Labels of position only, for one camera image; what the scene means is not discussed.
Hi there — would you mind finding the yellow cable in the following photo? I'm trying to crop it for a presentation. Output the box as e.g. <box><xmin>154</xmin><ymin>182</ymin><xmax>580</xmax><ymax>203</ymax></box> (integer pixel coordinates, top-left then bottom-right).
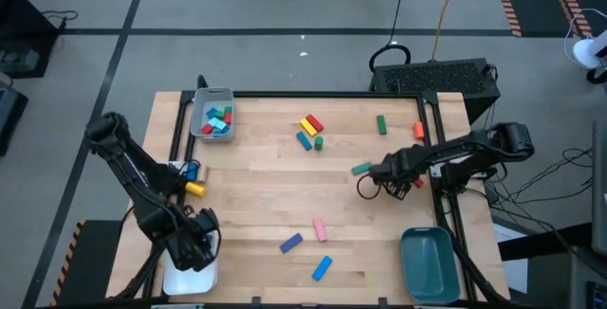
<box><xmin>430</xmin><ymin>0</ymin><xmax>464</xmax><ymax>62</ymax></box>

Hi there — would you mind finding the teal rectangular tray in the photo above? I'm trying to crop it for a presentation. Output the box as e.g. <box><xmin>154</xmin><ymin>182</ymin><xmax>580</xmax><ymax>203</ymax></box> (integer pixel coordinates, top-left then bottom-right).
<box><xmin>399</xmin><ymin>225</ymin><xmax>461</xmax><ymax>302</ymax></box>

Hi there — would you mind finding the black cabinet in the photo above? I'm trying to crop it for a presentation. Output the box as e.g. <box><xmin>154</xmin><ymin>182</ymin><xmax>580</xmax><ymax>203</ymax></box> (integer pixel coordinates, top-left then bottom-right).
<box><xmin>0</xmin><ymin>0</ymin><xmax>61</xmax><ymax>81</ymax></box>

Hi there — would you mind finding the yellow cylinder block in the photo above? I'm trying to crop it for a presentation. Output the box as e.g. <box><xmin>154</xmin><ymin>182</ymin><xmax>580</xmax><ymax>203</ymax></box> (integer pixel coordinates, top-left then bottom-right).
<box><xmin>185</xmin><ymin>181</ymin><xmax>208</xmax><ymax>198</ymax></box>

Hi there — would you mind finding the long purple block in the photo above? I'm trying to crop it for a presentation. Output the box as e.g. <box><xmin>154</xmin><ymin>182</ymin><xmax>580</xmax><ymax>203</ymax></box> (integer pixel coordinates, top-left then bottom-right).
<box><xmin>279</xmin><ymin>232</ymin><xmax>304</xmax><ymax>255</ymax></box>

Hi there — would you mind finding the black equipment box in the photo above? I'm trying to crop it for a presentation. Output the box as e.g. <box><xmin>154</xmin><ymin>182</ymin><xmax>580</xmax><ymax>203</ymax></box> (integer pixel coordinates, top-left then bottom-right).
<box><xmin>0</xmin><ymin>74</ymin><xmax>29</xmax><ymax>158</ymax></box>

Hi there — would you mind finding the white sheet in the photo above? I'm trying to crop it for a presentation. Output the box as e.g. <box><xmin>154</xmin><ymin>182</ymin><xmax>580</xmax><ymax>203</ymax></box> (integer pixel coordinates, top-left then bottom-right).
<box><xmin>491</xmin><ymin>223</ymin><xmax>530</xmax><ymax>296</ymax></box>

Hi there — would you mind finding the black coiled power cable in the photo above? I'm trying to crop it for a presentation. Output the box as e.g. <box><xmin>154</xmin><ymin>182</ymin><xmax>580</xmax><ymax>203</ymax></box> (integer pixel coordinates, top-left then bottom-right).
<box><xmin>368</xmin><ymin>0</ymin><xmax>412</xmax><ymax>74</ymax></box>

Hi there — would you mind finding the long pink block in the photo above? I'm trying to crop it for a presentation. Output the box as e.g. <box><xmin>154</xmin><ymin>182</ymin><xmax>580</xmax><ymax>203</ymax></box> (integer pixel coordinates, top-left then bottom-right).
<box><xmin>312</xmin><ymin>218</ymin><xmax>328</xmax><ymax>243</ymax></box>

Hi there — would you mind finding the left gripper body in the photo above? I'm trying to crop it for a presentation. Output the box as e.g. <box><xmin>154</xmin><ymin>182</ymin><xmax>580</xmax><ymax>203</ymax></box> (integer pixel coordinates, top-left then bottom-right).
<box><xmin>163</xmin><ymin>208</ymin><xmax>222</xmax><ymax>273</ymax></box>

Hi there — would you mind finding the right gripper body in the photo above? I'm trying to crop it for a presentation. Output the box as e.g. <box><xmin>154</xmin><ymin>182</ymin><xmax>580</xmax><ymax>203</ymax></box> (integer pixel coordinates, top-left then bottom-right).
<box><xmin>383</xmin><ymin>146</ymin><xmax>428</xmax><ymax>201</ymax></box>

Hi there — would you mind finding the grey plastic bin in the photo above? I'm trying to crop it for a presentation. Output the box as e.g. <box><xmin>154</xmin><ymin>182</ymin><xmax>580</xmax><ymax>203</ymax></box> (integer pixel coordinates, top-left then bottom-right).
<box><xmin>190</xmin><ymin>85</ymin><xmax>236</xmax><ymax>144</ymax></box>

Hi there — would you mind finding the black computer case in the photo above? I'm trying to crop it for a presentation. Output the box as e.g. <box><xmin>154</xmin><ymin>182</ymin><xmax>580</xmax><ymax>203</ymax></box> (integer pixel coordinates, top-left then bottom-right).
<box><xmin>368</xmin><ymin>57</ymin><xmax>502</xmax><ymax>124</ymax></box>

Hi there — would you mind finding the long yellow block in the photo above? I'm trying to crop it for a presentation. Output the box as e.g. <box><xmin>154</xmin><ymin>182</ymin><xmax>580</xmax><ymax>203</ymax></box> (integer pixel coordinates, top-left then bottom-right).
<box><xmin>299</xmin><ymin>118</ymin><xmax>319</xmax><ymax>137</ymax></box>

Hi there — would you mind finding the white rectangular tray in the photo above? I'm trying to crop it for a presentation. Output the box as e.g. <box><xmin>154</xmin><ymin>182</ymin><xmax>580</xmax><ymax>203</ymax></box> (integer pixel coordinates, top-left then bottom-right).
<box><xmin>162</xmin><ymin>227</ymin><xmax>220</xmax><ymax>297</ymax></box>

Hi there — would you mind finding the white floor stand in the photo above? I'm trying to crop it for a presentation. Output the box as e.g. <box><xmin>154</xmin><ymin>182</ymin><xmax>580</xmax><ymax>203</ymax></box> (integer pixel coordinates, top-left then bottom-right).
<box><xmin>562</xmin><ymin>8</ymin><xmax>607</xmax><ymax>85</ymax></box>

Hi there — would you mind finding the long blue block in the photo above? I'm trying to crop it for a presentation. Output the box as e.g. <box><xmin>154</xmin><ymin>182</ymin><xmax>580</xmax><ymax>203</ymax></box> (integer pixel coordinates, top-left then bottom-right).
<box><xmin>311</xmin><ymin>255</ymin><xmax>334</xmax><ymax>282</ymax></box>

